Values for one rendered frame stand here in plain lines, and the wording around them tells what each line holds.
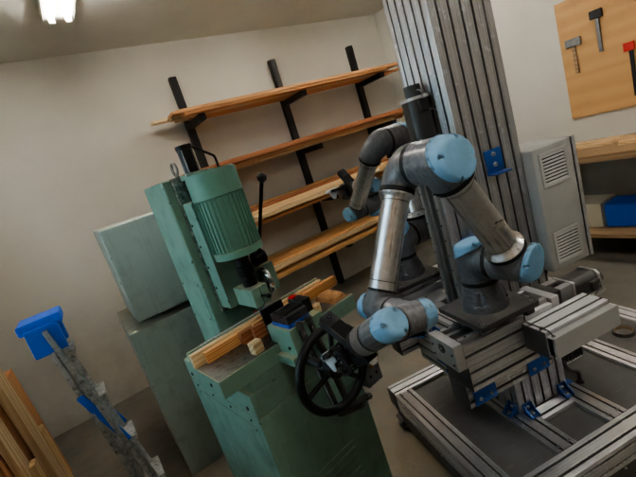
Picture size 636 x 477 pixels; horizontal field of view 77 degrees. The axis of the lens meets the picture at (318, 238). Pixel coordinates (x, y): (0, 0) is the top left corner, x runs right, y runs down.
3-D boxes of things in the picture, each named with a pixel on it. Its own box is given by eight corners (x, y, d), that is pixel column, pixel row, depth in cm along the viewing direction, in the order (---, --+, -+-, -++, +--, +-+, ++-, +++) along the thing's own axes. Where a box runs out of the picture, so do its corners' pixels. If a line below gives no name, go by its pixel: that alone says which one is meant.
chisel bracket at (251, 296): (258, 312, 142) (250, 291, 140) (239, 308, 153) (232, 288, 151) (274, 303, 146) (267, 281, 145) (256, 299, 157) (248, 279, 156)
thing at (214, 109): (256, 357, 334) (143, 61, 283) (232, 341, 381) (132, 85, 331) (459, 238, 465) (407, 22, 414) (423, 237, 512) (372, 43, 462)
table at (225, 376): (239, 410, 114) (232, 392, 112) (197, 382, 137) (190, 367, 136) (375, 309, 149) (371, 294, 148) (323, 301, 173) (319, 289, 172)
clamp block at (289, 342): (296, 357, 126) (288, 332, 124) (273, 349, 137) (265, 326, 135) (329, 333, 135) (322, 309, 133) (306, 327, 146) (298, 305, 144)
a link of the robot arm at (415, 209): (402, 247, 185) (370, 131, 174) (424, 235, 192) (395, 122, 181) (421, 248, 175) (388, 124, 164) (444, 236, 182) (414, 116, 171)
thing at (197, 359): (195, 369, 134) (190, 356, 132) (193, 368, 135) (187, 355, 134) (324, 290, 169) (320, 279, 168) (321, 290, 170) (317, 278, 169)
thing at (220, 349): (208, 363, 134) (204, 353, 133) (206, 362, 136) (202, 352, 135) (337, 284, 171) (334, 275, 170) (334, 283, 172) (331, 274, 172)
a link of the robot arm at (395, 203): (375, 143, 113) (346, 317, 109) (402, 135, 103) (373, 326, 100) (404, 155, 119) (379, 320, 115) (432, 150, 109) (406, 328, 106)
